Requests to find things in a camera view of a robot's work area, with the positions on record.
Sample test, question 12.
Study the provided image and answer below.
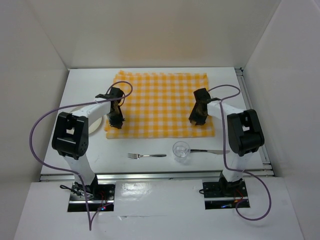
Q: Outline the yellow white checkered cloth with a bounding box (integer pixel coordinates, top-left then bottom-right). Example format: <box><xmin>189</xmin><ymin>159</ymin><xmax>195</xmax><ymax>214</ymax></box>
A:
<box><xmin>104</xmin><ymin>70</ymin><xmax>215</xmax><ymax>139</ymax></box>

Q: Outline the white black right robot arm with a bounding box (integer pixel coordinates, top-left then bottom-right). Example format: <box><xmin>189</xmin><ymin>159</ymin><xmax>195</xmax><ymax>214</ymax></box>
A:
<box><xmin>189</xmin><ymin>98</ymin><xmax>265</xmax><ymax>197</ymax></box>

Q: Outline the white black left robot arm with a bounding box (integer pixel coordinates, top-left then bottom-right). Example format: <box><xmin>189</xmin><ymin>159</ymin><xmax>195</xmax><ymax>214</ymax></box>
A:
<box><xmin>51</xmin><ymin>91</ymin><xmax>125</xmax><ymax>200</ymax></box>

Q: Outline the cream round plate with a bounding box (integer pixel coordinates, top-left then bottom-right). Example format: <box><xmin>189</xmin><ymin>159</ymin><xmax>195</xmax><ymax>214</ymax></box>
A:
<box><xmin>70</xmin><ymin>106</ymin><xmax>103</xmax><ymax>135</ymax></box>

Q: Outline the clear plastic cup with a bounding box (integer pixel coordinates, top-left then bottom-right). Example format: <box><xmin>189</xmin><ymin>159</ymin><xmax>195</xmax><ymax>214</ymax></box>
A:
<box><xmin>172</xmin><ymin>141</ymin><xmax>191</xmax><ymax>165</ymax></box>

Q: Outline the silver fork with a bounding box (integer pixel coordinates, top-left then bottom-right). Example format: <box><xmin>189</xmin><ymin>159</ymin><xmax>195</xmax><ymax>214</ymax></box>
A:
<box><xmin>127</xmin><ymin>153</ymin><xmax>167</xmax><ymax>159</ymax></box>

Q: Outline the silver table knife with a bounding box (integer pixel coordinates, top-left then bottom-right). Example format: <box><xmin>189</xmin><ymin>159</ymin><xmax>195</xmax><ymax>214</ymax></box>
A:
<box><xmin>190</xmin><ymin>149</ymin><xmax>224</xmax><ymax>155</ymax></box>

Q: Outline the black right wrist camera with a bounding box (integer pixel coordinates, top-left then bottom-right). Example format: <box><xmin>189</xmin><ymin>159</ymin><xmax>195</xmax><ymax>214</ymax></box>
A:
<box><xmin>193</xmin><ymin>88</ymin><xmax>211</xmax><ymax>103</ymax></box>

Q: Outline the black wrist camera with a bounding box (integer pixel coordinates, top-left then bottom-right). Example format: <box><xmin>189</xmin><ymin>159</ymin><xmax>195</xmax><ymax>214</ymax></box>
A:
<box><xmin>95</xmin><ymin>87</ymin><xmax>124</xmax><ymax>100</ymax></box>
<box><xmin>193</xmin><ymin>88</ymin><xmax>211</xmax><ymax>103</ymax></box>

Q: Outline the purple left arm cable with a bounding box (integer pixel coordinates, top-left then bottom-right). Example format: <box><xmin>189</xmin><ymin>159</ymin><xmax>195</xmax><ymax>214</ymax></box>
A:
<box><xmin>29</xmin><ymin>80</ymin><xmax>134</xmax><ymax>231</ymax></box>

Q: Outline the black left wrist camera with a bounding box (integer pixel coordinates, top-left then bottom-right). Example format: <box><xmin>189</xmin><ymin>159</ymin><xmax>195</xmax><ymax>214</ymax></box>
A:
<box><xmin>95</xmin><ymin>87</ymin><xmax>124</xmax><ymax>100</ymax></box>

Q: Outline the aluminium right side rail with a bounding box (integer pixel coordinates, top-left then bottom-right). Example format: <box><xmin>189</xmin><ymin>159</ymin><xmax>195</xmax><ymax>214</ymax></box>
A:
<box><xmin>235</xmin><ymin>68</ymin><xmax>273</xmax><ymax>171</ymax></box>

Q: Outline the aluminium rail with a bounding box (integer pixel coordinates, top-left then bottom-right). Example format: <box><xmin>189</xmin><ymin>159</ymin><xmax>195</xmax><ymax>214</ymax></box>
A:
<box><xmin>235</xmin><ymin>68</ymin><xmax>273</xmax><ymax>171</ymax></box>
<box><xmin>39</xmin><ymin>171</ymin><xmax>221</xmax><ymax>182</ymax></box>

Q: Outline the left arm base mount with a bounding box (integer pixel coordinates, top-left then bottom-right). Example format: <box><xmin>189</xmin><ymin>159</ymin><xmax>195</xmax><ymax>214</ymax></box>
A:
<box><xmin>59</xmin><ymin>183</ymin><xmax>116</xmax><ymax>213</ymax></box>

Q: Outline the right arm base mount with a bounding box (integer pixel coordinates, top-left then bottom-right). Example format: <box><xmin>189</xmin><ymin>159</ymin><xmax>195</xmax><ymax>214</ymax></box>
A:
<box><xmin>198</xmin><ymin>177</ymin><xmax>250</xmax><ymax>210</ymax></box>

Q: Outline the aluminium front rail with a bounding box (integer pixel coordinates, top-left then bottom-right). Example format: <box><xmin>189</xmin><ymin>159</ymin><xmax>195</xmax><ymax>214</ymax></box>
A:
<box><xmin>39</xmin><ymin>171</ymin><xmax>221</xmax><ymax>182</ymax></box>

